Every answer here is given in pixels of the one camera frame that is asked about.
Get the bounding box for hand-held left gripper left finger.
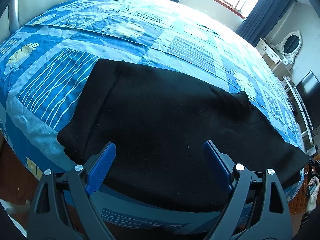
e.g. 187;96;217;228
27;142;117;240

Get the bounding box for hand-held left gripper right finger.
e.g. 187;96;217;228
203;140;293;240

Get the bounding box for black pants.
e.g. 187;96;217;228
57;59;310;213

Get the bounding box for person's right hand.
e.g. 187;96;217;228
306;177;320;214

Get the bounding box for white television stand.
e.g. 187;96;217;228
282;76;315;153

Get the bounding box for black flat television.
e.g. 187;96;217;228
295;70;320;130

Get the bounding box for blue patterned bedsheet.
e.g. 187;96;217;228
0;0;307;230

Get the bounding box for white vanity with oval mirror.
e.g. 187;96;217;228
255;30;303;73

